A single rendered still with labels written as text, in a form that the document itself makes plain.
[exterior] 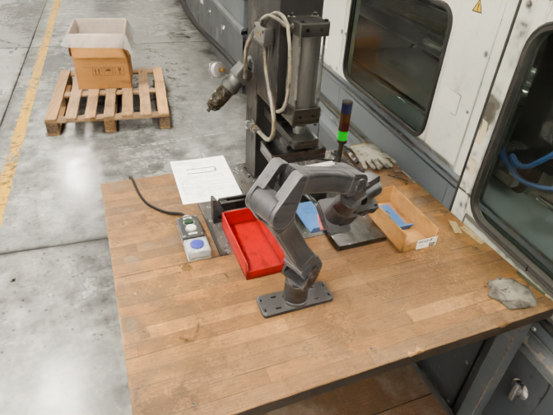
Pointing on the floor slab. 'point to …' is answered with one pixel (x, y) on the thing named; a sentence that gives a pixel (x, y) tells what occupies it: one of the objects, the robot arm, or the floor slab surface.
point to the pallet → (54, 119)
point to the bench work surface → (303, 317)
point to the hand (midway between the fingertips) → (322, 227)
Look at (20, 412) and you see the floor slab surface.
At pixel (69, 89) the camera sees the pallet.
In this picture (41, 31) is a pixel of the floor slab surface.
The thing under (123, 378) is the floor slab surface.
